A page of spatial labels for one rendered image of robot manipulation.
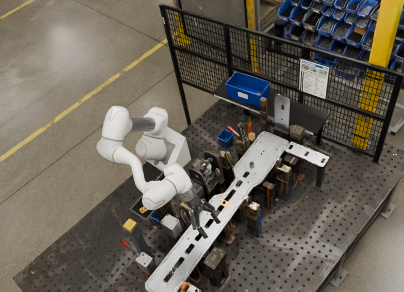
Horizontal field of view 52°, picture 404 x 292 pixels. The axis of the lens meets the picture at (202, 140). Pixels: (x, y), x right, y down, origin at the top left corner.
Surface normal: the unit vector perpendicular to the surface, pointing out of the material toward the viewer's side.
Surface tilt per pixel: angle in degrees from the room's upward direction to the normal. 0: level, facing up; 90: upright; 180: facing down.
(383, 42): 90
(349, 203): 0
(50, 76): 0
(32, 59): 0
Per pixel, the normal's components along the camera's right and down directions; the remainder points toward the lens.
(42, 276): -0.14, -0.65
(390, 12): -0.58, 0.66
